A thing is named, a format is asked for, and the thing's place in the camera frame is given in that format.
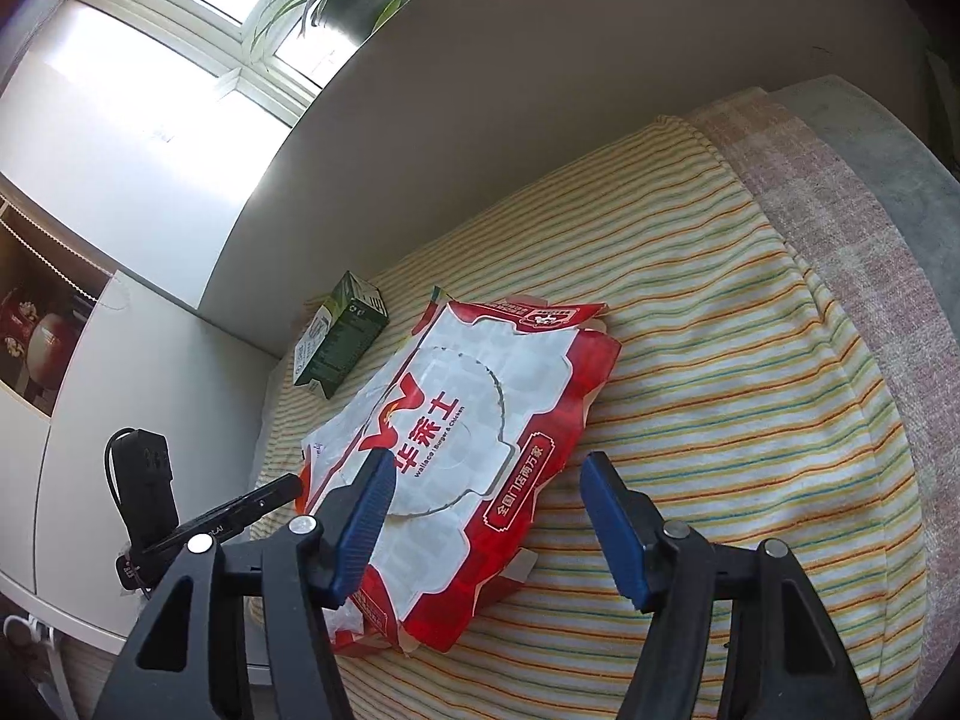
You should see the grey blanket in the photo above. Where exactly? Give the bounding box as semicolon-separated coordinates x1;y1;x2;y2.
772;75;960;256

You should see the white framed window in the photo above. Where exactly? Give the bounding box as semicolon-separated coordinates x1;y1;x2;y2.
0;0;466;308

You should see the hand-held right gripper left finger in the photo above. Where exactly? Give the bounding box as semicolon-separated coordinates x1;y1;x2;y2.
94;448;397;720

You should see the pink checked blanket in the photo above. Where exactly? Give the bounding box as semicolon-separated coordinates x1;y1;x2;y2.
686;88;960;466

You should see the striped bed sheet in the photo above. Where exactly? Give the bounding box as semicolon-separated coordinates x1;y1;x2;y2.
56;114;931;720

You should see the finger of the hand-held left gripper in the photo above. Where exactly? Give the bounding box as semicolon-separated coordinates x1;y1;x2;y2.
154;474;305;552

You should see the white plastic object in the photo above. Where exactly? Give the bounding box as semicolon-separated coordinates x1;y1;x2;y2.
0;611;59;653

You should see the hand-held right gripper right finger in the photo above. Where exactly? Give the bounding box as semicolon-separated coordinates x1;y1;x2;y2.
579;451;875;720

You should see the green milk carton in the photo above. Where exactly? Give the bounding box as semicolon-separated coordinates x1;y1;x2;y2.
291;270;391;400

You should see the red and white paper bag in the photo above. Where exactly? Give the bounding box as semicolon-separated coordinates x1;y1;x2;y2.
296;298;623;653

